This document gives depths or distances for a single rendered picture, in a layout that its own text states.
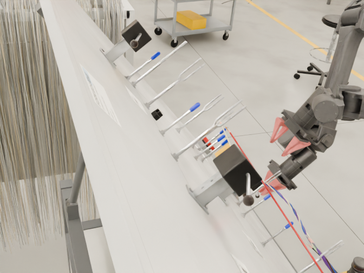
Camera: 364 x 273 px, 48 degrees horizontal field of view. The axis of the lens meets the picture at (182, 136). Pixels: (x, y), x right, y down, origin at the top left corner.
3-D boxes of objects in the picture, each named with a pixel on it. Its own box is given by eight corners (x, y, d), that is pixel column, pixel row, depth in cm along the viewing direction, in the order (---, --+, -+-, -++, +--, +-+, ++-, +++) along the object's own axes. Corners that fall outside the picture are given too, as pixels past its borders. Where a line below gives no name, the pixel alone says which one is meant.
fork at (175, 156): (175, 157, 68) (244, 103, 66) (179, 163, 66) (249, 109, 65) (168, 150, 66) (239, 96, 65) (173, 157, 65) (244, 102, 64)
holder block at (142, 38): (98, 56, 70) (139, 22, 69) (99, 47, 80) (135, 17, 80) (116, 76, 72) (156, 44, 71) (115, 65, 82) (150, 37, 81)
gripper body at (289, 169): (286, 187, 123) (305, 170, 121) (266, 162, 129) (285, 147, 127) (293, 191, 128) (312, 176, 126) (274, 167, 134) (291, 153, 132)
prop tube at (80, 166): (76, 206, 119) (97, 115, 105) (77, 212, 117) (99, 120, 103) (64, 206, 118) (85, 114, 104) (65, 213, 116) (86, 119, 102)
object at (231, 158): (199, 221, 49) (260, 175, 48) (183, 180, 59) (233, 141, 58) (221, 245, 50) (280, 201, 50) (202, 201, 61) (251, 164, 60)
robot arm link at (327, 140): (336, 139, 123) (318, 135, 131) (313, 114, 119) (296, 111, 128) (312, 169, 122) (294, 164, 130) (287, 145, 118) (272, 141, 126)
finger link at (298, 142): (280, 161, 109) (304, 135, 105) (265, 142, 113) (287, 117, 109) (293, 163, 114) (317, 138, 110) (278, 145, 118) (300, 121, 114)
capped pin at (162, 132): (164, 136, 73) (202, 106, 72) (163, 137, 72) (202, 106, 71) (158, 130, 73) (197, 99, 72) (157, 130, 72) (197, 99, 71)
